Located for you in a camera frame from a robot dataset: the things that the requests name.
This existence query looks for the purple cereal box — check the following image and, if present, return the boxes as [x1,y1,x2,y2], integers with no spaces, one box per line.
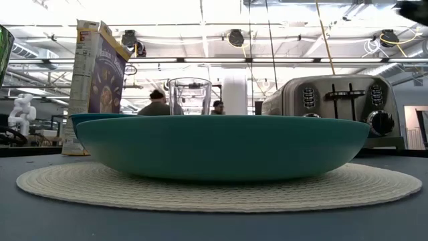
[62,19,134,157]

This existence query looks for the green ribbed glass cup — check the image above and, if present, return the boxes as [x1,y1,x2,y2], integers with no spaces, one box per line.
[0,24,16,90]

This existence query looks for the silver four-slot toaster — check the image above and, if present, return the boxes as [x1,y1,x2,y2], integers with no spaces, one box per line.
[261,74,407,151]

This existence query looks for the white round pillar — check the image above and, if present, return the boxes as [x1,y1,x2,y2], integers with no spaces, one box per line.
[222,74,248,116]

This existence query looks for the person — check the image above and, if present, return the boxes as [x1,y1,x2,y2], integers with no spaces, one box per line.
[210,100,226,116]
[137,89,184,116]

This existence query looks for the teal plate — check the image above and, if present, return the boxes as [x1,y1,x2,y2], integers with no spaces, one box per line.
[75,114,370,183]

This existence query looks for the clear drinking glass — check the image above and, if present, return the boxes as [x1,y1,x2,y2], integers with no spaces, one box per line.
[168,77,213,116]

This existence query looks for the round white woven placemat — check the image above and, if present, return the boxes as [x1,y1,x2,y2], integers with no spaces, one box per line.
[15,162,423,214]

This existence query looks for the teal bowl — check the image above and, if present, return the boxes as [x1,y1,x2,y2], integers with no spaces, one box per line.
[69,112,141,135]

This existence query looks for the background workbench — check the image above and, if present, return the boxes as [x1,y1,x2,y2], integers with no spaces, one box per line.
[0,113,64,148]

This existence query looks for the white robot figure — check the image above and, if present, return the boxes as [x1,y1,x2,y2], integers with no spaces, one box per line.
[7,93,37,137]

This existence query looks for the black ceiling cable reel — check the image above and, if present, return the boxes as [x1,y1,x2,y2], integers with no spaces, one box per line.
[120,29,147,58]
[227,29,245,48]
[379,29,401,48]

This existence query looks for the yellow cable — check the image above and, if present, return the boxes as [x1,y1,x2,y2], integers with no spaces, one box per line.
[315,0,336,75]

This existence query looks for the black hanging cable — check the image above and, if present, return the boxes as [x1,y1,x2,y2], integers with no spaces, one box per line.
[265,0,279,90]

